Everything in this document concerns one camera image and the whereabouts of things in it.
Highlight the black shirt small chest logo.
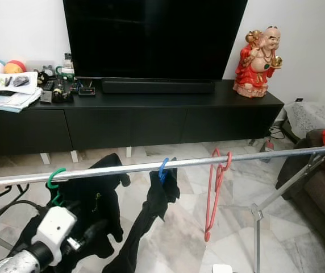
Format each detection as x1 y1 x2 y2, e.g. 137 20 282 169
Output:
9 152 132 268

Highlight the black soundbar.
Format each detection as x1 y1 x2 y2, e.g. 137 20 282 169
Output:
102 80 216 94

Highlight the red laughing Buddha statue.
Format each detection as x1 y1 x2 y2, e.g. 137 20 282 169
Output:
233 26 283 98

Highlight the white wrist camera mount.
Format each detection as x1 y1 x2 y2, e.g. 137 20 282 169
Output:
36 206 85 252
212 264 233 273

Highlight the black flat screen television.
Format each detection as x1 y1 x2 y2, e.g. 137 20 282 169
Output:
63 0 248 80

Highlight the stack of white papers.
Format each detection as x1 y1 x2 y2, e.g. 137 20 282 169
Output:
0 71 43 113

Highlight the black long sleeve garment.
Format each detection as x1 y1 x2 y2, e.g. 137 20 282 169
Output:
103 158 180 273

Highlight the black wire hanger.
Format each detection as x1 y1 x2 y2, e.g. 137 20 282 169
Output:
0 183 30 228

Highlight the small black electronics box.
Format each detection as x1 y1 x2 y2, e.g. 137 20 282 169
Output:
78 85 96 96

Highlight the black low TV console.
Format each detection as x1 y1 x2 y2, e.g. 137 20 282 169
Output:
0 78 284 164

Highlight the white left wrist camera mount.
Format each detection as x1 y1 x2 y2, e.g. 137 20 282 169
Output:
36 206 85 252

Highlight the green plastic hanger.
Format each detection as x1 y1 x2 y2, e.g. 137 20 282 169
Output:
47 167 66 206

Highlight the orange ball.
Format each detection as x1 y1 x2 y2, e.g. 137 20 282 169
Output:
4 60 27 73

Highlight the dark computer mouse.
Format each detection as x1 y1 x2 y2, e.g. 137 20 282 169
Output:
13 76 30 87

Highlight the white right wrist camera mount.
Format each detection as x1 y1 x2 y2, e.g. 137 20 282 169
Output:
212 264 233 273

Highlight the silver metal clothes rack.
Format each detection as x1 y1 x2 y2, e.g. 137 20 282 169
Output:
0 145 325 273

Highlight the lace covered side table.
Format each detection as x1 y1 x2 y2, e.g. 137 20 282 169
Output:
283 101 325 137

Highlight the red plastic hanger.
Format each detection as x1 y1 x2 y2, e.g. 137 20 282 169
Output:
204 148 232 242

